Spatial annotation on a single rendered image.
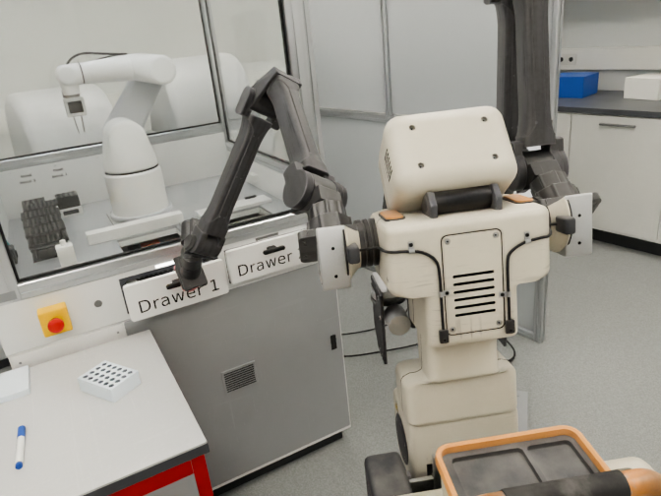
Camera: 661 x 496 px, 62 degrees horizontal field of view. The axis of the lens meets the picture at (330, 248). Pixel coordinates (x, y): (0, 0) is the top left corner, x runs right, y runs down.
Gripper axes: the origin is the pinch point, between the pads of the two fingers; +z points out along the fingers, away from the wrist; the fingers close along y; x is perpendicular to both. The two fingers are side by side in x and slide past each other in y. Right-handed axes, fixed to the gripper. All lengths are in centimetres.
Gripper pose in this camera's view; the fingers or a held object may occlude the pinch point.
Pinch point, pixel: (189, 284)
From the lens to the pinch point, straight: 164.6
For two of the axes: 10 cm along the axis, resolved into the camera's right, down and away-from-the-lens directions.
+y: -4.3, -8.3, 3.5
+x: -8.7, 2.7, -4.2
